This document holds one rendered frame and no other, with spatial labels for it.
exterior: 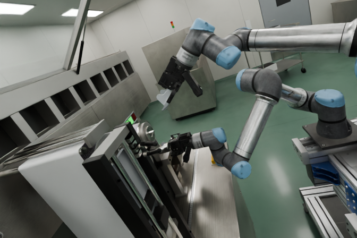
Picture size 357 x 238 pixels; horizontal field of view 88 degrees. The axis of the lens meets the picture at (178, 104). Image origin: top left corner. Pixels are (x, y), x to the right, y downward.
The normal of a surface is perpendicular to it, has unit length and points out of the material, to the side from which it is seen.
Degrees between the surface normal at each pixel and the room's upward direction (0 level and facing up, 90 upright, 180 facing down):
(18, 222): 90
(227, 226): 0
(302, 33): 52
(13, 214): 90
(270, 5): 90
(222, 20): 90
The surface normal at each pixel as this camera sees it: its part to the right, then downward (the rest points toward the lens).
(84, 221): -0.15, 0.41
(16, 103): 0.91, -0.29
